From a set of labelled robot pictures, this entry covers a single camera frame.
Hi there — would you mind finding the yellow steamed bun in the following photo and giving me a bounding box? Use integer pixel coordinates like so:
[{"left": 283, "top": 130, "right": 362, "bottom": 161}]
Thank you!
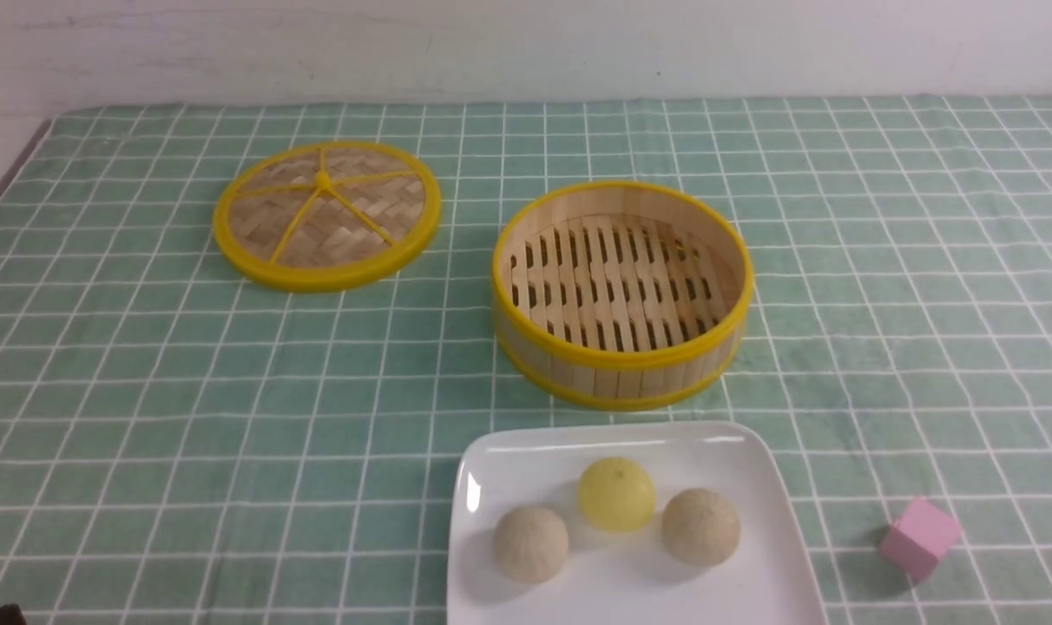
[{"left": 576, "top": 457, "right": 656, "bottom": 533}]

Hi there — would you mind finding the white steamed bun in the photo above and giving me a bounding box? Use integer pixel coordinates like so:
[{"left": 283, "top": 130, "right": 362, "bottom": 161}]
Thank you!
[{"left": 493, "top": 506, "right": 570, "bottom": 585}]

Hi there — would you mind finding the beige steamed bun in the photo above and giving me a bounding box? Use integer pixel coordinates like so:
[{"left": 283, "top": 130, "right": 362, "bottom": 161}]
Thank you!
[{"left": 661, "top": 488, "right": 743, "bottom": 567}]

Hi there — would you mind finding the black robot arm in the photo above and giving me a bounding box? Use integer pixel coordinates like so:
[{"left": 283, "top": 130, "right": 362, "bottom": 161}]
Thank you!
[{"left": 0, "top": 602, "right": 29, "bottom": 625}]

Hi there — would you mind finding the white square plate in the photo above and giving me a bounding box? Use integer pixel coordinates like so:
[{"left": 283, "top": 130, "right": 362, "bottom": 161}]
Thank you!
[{"left": 445, "top": 422, "right": 827, "bottom": 624}]

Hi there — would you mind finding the yellow bamboo steamer basket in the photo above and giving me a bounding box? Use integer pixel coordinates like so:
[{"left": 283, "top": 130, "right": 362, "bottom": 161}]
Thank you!
[{"left": 491, "top": 181, "right": 755, "bottom": 411}]

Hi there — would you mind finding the yellow bamboo steamer lid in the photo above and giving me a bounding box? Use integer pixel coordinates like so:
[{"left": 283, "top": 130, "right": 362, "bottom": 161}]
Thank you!
[{"left": 213, "top": 140, "right": 443, "bottom": 293}]

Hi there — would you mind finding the green checkered tablecloth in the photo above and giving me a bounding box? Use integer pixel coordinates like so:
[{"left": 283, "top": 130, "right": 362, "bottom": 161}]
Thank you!
[{"left": 0, "top": 95, "right": 1052, "bottom": 624}]

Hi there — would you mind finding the pink cube block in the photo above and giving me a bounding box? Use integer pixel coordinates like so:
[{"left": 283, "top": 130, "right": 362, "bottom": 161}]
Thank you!
[{"left": 877, "top": 497, "right": 963, "bottom": 584}]

